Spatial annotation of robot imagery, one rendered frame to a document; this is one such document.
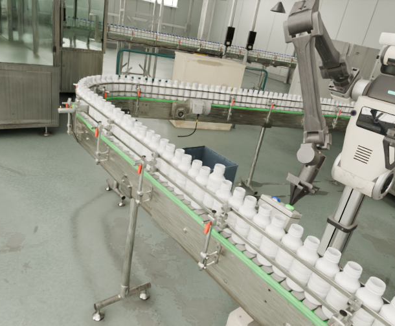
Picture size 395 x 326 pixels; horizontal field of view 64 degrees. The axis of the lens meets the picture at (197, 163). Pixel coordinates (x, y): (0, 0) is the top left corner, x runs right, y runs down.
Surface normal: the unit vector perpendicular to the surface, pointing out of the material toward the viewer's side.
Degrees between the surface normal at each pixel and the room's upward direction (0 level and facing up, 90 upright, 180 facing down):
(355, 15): 90
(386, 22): 90
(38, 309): 0
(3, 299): 0
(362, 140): 90
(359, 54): 90
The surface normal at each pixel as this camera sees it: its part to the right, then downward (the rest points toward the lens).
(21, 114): 0.61, 0.40
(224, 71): 0.35, 0.43
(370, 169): -0.77, 0.12
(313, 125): -0.58, 0.36
